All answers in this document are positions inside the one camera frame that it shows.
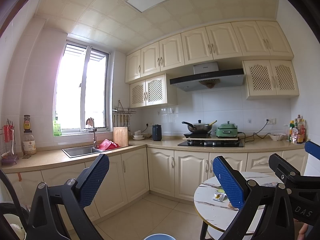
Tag white yellow tea sachet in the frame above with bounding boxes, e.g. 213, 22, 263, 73
213, 192, 226, 202

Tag steel kitchen sink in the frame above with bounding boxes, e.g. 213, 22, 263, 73
62, 146, 102, 158

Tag light blue trash bin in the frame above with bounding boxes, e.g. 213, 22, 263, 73
144, 233, 176, 240

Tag kitchen window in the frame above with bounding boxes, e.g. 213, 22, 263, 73
53, 41, 109, 135

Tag person right hand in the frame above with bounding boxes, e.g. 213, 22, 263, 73
297, 223, 309, 240

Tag condiment bottles group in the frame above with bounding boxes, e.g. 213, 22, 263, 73
289, 114, 306, 144

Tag round white marble table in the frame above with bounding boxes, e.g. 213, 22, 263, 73
194, 172, 280, 232

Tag white bowl on counter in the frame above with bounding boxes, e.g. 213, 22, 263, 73
269, 133, 286, 141

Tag black gas stove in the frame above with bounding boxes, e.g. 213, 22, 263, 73
178, 133, 244, 147

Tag green electric cooker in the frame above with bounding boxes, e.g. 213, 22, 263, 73
215, 121, 238, 138

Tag cream lower cabinets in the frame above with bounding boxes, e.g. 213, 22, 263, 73
3, 142, 308, 221

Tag cream cabinets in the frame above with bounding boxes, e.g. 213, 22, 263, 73
125, 21, 299, 108
3, 142, 308, 221

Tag chrome faucet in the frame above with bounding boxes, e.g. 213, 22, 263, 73
86, 117, 97, 148

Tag green dish soap bottle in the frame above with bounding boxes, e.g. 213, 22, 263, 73
53, 118, 62, 137

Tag black wok with lid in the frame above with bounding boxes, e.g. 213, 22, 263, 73
182, 120, 217, 134

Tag large glass jar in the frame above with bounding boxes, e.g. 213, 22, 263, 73
22, 132, 36, 155

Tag white bowls stack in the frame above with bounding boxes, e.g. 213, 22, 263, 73
133, 130, 145, 140

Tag hanging utensil rack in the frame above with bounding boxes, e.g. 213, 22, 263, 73
112, 100, 137, 128

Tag red knife rack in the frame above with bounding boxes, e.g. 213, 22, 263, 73
1, 119, 19, 166

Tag cream upper cabinets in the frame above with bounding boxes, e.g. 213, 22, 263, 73
125, 21, 299, 108

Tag sauce bottle yellow label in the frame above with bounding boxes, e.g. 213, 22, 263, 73
23, 114, 31, 133

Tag dark electric kettle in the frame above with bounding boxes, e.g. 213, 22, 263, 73
152, 124, 162, 141

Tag black range hood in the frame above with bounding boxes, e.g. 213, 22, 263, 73
170, 62, 245, 92

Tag wall power socket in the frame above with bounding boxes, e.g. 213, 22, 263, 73
265, 118, 276, 125

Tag black power cable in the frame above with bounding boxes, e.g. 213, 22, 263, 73
237, 120, 272, 144

